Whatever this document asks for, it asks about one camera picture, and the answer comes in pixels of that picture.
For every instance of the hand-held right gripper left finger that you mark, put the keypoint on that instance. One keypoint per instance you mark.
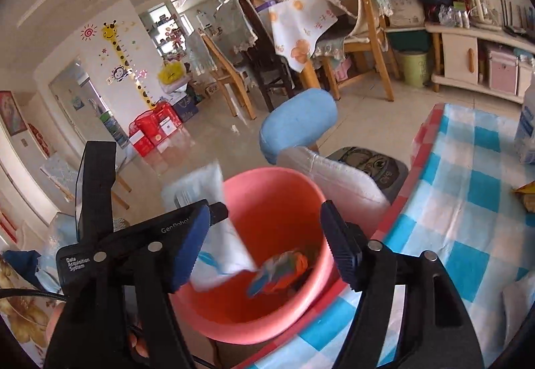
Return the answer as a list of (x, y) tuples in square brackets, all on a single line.
[(189, 252)]

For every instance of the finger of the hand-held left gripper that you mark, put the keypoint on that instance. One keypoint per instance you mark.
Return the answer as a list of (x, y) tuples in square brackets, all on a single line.
[(218, 213)]

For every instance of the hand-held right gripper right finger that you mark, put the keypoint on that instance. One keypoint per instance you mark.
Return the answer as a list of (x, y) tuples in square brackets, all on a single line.
[(338, 248)]

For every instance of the white plastic wrapper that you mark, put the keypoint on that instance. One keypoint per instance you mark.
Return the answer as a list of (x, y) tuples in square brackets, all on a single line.
[(225, 248)]

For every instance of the pink plastic bucket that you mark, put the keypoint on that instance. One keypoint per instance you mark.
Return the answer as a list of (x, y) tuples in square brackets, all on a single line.
[(271, 206)]

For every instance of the colourful crumpled wrapper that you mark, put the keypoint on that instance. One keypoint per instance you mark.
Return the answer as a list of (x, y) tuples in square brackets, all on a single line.
[(284, 268)]

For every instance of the white cushion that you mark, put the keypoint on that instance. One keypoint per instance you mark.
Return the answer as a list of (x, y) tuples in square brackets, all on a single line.
[(347, 181)]

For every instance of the red gift box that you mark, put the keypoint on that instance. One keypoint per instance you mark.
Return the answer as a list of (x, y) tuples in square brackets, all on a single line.
[(144, 135), (169, 120)]

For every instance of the dark cartoon seat pad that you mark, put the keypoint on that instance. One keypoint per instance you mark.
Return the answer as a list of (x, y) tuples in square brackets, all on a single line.
[(376, 164)]

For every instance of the blue padded chair back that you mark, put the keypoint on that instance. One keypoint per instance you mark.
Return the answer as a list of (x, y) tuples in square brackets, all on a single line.
[(296, 118)]

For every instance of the blue white checked tablecloth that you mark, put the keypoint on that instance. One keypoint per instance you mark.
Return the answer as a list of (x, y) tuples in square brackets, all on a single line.
[(459, 206)]

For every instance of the yellow fluffy decoration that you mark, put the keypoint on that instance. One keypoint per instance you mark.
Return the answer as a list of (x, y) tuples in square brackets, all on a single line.
[(171, 73)]

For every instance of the floral printed blanket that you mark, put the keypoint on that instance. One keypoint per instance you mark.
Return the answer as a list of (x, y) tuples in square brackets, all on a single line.
[(19, 310)]

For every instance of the light wooden chair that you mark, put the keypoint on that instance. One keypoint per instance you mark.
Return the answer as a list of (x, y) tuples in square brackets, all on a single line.
[(370, 39), (225, 72)]

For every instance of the dark wooden chair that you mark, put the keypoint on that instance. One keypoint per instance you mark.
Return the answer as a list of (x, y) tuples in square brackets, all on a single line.
[(267, 60)]

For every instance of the grey lace chair cover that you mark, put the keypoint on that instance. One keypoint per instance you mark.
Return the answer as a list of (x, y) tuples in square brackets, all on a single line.
[(234, 26)]

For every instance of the green waste bin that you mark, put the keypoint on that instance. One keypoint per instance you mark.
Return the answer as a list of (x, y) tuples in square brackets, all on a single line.
[(413, 68)]

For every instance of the yellow snack packet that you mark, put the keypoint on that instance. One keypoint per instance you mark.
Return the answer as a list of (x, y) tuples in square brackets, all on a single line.
[(527, 195)]

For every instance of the white floral table cover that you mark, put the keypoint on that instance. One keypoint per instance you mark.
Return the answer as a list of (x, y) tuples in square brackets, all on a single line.
[(296, 26)]

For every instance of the dark green basin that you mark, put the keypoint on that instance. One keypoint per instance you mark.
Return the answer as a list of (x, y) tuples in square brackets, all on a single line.
[(411, 41)]

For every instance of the white plastic bottle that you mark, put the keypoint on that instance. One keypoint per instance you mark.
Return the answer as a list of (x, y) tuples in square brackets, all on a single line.
[(526, 122)]

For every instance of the cream cabinet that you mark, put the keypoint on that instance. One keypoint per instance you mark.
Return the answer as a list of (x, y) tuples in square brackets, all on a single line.
[(457, 55)]

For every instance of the pink storage box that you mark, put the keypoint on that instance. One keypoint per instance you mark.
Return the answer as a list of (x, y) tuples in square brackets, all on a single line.
[(503, 72)]

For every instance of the white woven sack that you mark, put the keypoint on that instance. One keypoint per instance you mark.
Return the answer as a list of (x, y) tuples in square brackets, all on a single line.
[(403, 3)]

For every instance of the glass pitcher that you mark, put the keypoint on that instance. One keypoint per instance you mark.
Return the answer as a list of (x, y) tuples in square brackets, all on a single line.
[(482, 7)]

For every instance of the framed wall picture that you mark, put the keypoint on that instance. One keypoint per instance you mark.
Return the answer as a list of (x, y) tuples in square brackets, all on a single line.
[(11, 112)]

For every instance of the giraffe wall sticker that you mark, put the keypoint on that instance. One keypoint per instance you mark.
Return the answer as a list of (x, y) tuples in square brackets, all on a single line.
[(121, 55)]

